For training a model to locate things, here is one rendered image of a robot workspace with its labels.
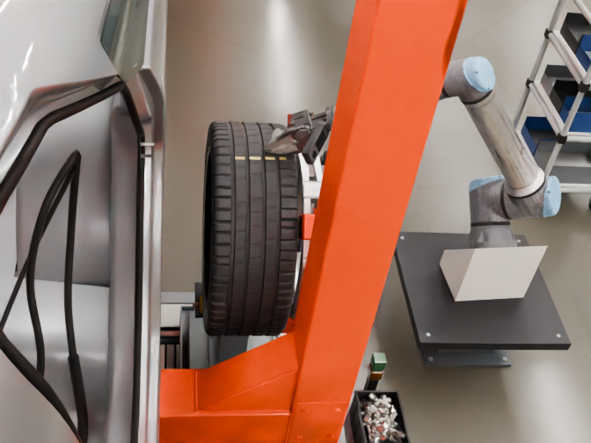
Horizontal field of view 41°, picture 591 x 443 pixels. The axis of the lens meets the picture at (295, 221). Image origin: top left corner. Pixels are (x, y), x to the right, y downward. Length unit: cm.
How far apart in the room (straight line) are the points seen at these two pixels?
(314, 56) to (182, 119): 108
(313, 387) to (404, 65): 100
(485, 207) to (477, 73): 64
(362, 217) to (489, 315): 155
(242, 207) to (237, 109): 234
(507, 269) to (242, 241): 132
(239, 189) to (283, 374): 51
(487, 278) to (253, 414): 126
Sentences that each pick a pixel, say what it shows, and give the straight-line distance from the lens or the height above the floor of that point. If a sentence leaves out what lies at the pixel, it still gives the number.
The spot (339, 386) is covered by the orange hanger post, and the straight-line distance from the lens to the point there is 218.
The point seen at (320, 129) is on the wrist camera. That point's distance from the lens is 218.
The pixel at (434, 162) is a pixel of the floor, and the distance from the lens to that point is 436.
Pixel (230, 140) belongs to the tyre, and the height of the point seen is 117.
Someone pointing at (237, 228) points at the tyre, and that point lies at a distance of 215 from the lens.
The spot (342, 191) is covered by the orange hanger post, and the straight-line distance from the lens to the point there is 166.
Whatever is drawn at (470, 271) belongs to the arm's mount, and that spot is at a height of 47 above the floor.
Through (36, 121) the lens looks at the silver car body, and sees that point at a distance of 116.
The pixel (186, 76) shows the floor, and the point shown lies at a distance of 471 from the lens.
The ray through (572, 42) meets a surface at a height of 80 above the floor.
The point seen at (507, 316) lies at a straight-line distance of 323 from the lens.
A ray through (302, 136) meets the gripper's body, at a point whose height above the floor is 125.
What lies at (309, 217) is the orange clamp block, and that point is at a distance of 214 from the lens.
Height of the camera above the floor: 255
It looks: 42 degrees down
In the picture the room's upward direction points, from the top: 10 degrees clockwise
